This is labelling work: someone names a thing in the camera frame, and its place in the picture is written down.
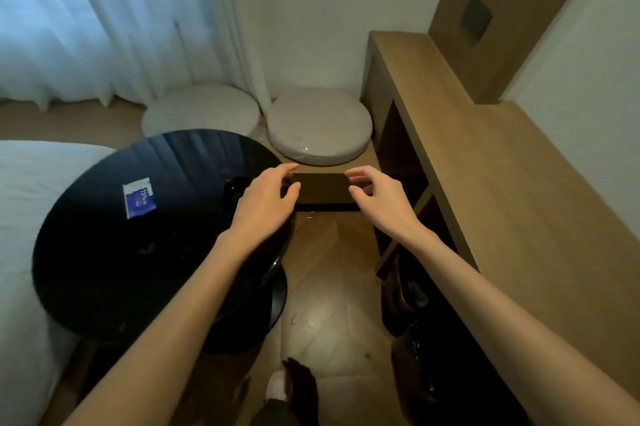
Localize black wall socket panel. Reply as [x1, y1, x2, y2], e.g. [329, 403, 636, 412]
[459, 0, 494, 44]

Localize wooden built-in desk unit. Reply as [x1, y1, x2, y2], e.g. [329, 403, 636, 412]
[361, 30, 640, 426]

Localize person's right hand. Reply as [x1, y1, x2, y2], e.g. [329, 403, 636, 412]
[345, 165, 426, 244]

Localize white sheer curtain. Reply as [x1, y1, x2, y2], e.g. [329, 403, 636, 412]
[0, 0, 271, 114]

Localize dark trousers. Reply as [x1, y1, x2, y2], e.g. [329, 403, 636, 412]
[249, 398, 321, 426]

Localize black round table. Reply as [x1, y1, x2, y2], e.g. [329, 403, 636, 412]
[32, 128, 296, 354]

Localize round grey seat cushion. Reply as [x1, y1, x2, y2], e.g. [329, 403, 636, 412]
[266, 88, 373, 167]
[141, 84, 262, 139]

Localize person's left forearm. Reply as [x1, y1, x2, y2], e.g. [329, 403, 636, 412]
[62, 233, 261, 426]

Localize wooden wall panel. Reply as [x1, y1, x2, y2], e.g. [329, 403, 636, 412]
[428, 0, 609, 105]

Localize white left sneaker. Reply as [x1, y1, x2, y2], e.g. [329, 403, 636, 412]
[267, 370, 291, 404]

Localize brown waste bin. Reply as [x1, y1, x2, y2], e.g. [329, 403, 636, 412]
[389, 335, 501, 426]
[381, 255, 431, 337]

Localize person's left hand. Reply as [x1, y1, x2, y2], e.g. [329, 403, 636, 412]
[227, 163, 302, 251]

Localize black glossy ashtray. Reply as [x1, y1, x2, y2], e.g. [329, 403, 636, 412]
[222, 178, 251, 204]

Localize white blue wipes packet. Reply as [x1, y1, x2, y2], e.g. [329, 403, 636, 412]
[122, 177, 157, 220]

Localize white bed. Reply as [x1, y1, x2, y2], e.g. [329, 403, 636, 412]
[0, 140, 119, 426]

